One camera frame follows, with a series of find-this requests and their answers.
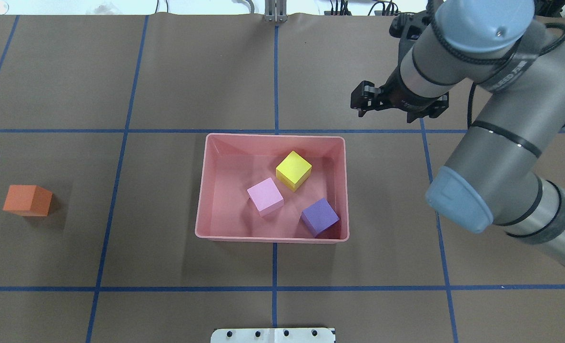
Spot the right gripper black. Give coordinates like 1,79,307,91
350,67,449,123

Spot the aluminium frame post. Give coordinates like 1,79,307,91
263,0,288,23

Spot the white camera pillar stand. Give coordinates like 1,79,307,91
210,327,337,343

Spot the yellow foam block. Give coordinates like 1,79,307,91
275,151,313,192

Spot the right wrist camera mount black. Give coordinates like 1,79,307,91
389,11,432,50

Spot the orange foam block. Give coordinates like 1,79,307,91
2,185,53,217

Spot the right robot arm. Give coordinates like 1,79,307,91
350,0,565,267

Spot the purple foam block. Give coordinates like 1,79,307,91
300,198,340,237

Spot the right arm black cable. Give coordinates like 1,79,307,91
425,0,565,129

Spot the pink plastic bin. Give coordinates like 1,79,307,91
195,133,350,244

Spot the pink foam block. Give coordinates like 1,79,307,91
247,178,284,217

